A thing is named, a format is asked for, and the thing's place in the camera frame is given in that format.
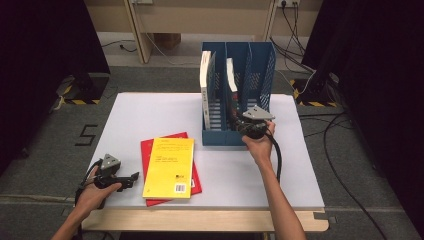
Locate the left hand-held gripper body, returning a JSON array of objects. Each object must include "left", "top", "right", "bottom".
[{"left": 94, "top": 153, "right": 126, "bottom": 189}]

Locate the dark blue book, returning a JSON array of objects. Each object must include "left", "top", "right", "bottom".
[{"left": 225, "top": 57, "right": 242, "bottom": 127}]

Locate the black curtain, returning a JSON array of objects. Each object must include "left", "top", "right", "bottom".
[
  {"left": 301, "top": 0, "right": 424, "bottom": 229},
  {"left": 0, "top": 0, "right": 110, "bottom": 175}
]

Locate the long black floor cable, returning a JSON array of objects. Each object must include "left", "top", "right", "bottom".
[{"left": 298, "top": 111, "right": 390, "bottom": 240}]

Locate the blue plastic file rack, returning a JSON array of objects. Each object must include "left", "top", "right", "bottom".
[{"left": 200, "top": 41, "right": 278, "bottom": 147}]

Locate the left hand-held gripper cable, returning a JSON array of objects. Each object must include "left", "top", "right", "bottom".
[{"left": 73, "top": 158, "right": 105, "bottom": 209}]

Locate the white table cover sheet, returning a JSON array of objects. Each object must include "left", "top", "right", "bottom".
[{"left": 73, "top": 92, "right": 325, "bottom": 210}]

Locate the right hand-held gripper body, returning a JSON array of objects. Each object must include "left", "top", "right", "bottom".
[{"left": 237, "top": 105, "right": 276, "bottom": 140}]

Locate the brown cardboard box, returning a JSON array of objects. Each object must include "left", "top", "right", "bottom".
[{"left": 153, "top": 32, "right": 182, "bottom": 51}]

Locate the red book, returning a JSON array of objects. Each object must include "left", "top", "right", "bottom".
[{"left": 140, "top": 131, "right": 203, "bottom": 208}]

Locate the person's right hand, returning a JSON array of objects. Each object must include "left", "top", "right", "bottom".
[{"left": 241, "top": 120, "right": 276, "bottom": 168}]

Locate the stand base with hazard tape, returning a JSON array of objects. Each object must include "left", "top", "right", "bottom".
[
  {"left": 55, "top": 73, "right": 111, "bottom": 106},
  {"left": 289, "top": 71, "right": 342, "bottom": 109}
]

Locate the bundle of black cables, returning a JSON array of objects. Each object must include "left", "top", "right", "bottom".
[{"left": 269, "top": 2, "right": 316, "bottom": 74}]

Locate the person's left hand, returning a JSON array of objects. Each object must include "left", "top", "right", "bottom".
[{"left": 75, "top": 165, "right": 123, "bottom": 214}]

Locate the light wooden desk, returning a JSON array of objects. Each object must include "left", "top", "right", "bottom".
[{"left": 82, "top": 0, "right": 324, "bottom": 65}]

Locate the thin black cable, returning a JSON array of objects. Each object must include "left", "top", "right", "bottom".
[{"left": 99, "top": 39, "right": 138, "bottom": 54}]

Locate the white book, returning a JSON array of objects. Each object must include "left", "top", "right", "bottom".
[{"left": 199, "top": 50, "right": 218, "bottom": 131}]

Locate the yellow book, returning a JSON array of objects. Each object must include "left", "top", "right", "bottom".
[{"left": 142, "top": 137, "right": 195, "bottom": 200}]

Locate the white cable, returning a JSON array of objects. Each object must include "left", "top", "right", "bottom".
[{"left": 145, "top": 32, "right": 202, "bottom": 67}]

